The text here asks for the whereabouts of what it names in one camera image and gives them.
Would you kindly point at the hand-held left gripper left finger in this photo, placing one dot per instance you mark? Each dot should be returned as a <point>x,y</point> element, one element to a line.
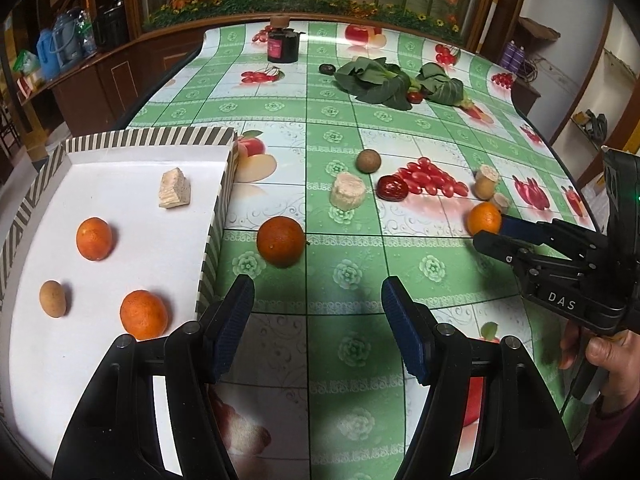
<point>232,330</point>

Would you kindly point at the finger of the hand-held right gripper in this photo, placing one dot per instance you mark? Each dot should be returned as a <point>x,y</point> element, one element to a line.
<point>500,247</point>
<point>520,228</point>

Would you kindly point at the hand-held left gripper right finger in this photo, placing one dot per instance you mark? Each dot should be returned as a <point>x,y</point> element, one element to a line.
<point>405,330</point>

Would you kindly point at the orange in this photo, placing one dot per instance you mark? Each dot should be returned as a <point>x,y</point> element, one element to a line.
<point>94,238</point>
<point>484,218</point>
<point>143,314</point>
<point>280,241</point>

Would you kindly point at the small beige cylinder cake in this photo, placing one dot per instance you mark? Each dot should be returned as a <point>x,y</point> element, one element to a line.
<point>486,181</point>

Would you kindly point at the red jujube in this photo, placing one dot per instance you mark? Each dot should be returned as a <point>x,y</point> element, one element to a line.
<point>392,187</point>

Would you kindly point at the round beige cake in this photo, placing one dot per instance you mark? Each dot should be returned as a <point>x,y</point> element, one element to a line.
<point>347,190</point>

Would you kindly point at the brown round fruit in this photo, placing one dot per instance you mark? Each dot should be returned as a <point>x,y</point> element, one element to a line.
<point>368,161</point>

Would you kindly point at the striped white tray box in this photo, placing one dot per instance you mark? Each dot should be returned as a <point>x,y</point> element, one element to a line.
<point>125,175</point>

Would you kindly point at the person's right forearm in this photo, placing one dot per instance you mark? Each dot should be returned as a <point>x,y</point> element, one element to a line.
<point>615,440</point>

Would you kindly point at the person's right hand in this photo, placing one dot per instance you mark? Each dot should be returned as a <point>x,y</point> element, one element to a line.
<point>617,365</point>

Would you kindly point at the square beige cake piece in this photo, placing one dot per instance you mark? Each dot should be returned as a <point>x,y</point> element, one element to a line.
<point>174,188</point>

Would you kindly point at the bok choy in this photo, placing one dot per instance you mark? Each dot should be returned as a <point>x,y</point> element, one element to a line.
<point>442,84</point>
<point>372,80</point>

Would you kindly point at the small red tomato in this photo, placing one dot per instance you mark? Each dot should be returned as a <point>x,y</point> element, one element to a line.
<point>414,96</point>

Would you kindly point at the purple bottles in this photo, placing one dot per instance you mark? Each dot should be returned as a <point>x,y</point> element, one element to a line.
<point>515,55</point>

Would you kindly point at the tan longan fruit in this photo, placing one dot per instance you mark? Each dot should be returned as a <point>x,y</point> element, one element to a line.
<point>52,298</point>

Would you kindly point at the green checkered fruit-print tablecloth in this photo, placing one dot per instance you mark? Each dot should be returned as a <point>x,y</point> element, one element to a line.
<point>320,125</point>

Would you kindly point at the small dark round lid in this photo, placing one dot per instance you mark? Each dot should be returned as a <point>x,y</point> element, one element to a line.
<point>327,68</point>

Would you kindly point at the wooden cabinet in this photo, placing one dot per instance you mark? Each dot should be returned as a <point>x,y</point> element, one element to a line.
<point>125,75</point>

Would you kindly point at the black jar red label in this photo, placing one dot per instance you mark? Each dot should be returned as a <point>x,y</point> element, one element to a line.
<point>282,45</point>

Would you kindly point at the brown tape roll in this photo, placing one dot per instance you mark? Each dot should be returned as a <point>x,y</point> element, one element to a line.
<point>280,22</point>

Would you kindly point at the clear plastic bottle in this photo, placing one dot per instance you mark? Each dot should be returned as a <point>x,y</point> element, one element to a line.
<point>88,35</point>

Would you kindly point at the black kettle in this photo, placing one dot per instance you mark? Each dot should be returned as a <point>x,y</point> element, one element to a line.
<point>111,25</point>

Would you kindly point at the blue thermos jug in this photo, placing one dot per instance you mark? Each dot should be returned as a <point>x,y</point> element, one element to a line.
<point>47,52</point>

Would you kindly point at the grey-blue thermos jug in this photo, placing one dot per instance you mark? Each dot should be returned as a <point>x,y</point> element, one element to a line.
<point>67,40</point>

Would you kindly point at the green packet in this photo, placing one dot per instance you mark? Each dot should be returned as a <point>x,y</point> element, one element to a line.
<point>25,60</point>

